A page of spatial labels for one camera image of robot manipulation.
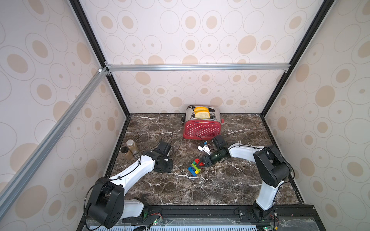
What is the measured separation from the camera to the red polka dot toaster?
94cm

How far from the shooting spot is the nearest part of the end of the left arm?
24.1 inches

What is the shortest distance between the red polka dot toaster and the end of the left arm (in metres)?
0.28
